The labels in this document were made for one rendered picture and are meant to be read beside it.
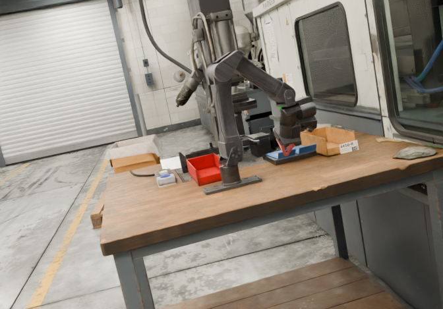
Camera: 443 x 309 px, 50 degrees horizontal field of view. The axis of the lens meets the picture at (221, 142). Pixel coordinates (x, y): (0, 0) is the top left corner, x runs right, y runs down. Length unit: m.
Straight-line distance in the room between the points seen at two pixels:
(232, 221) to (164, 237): 0.20
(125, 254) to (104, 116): 9.84
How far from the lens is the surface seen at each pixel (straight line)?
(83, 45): 11.21
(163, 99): 11.17
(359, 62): 2.31
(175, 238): 1.37
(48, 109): 11.34
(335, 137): 1.99
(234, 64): 1.56
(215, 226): 1.38
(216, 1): 2.06
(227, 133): 1.57
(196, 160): 1.95
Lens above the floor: 1.31
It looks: 9 degrees down
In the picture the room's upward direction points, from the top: 11 degrees counter-clockwise
